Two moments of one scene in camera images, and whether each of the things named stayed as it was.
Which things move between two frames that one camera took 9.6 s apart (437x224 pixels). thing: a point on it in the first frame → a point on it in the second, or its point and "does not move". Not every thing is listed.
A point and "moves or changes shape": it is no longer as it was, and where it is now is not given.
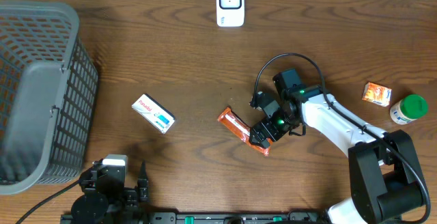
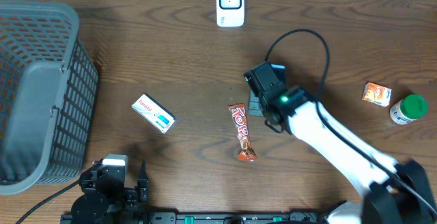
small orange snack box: [377, 93] does not move
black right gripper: [266, 125] → [254, 108]
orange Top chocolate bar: [235, 124] moves or changes shape
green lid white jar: [408, 108] does not move
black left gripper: [132, 197] does not move
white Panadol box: [153, 111] does not move
